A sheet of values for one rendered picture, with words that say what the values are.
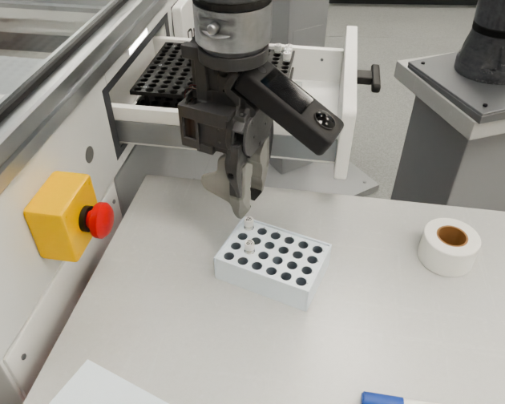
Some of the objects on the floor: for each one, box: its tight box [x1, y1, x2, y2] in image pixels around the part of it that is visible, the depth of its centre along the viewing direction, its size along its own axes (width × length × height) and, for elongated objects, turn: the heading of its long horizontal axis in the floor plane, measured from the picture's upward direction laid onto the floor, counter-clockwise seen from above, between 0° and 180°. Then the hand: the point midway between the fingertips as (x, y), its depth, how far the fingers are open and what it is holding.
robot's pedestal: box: [390, 52, 505, 212], centre depth 128 cm, size 30×30×76 cm
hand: (252, 202), depth 61 cm, fingers open, 3 cm apart
